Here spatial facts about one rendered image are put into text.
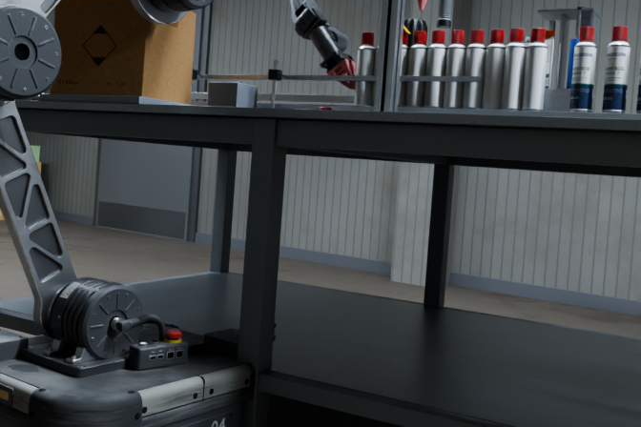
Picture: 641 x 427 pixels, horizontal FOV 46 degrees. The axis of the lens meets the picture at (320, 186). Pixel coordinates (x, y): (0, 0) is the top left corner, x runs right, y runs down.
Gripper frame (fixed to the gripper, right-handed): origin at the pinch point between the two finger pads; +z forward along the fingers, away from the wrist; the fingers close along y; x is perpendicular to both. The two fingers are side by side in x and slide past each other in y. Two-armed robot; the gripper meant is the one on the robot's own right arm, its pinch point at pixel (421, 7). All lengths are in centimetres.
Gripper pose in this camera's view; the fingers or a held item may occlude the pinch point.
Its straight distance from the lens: 231.0
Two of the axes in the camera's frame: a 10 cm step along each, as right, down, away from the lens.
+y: -8.7, -0.8, 4.8
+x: -4.8, 0.3, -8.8
